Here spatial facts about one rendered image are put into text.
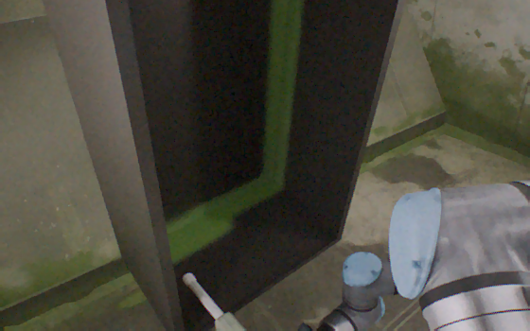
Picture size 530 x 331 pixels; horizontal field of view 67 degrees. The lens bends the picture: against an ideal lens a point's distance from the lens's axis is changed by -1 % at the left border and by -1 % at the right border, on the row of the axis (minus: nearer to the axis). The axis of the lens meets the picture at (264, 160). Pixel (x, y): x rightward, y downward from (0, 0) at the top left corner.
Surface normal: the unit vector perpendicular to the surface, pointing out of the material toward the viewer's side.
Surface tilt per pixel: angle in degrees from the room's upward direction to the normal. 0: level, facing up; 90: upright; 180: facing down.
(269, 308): 0
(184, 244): 12
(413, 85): 57
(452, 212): 17
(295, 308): 0
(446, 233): 41
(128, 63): 102
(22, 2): 90
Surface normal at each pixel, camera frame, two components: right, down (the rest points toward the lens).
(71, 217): 0.40, -0.12
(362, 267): -0.17, -0.86
